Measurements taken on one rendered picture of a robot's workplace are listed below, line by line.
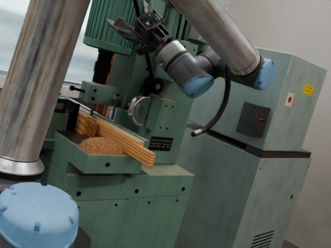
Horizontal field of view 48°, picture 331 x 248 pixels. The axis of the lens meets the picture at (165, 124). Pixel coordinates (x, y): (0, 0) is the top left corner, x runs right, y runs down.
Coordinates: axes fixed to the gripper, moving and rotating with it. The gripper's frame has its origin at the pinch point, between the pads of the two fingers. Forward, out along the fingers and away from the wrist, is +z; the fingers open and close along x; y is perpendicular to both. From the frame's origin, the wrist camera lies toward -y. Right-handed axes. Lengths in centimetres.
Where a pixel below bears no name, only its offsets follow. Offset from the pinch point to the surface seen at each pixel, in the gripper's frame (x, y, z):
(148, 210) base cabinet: 21, -48, -50
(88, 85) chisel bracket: 16.1, -24.8, -4.8
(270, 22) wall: -213, -154, 20
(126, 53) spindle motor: 0.9, -16.0, -5.3
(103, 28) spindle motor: 4.6, -9.8, 3.6
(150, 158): 21.0, -11.4, -41.4
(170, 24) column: -19.7, -13.4, -5.2
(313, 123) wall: -169, -160, -74
